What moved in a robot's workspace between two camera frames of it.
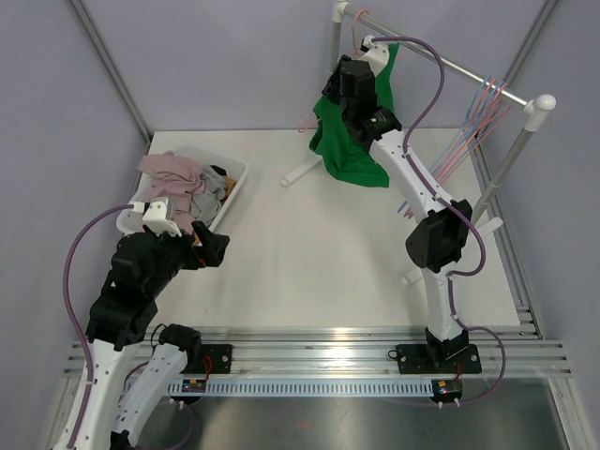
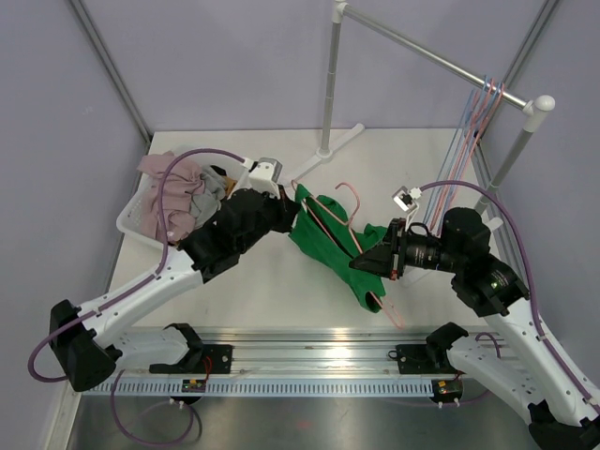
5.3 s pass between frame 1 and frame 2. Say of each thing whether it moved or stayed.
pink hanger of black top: moved
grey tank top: stayed
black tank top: stayed
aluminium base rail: stayed
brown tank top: stayed
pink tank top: stayed
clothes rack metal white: stayed
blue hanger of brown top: moved
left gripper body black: moved
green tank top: moved
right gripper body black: moved
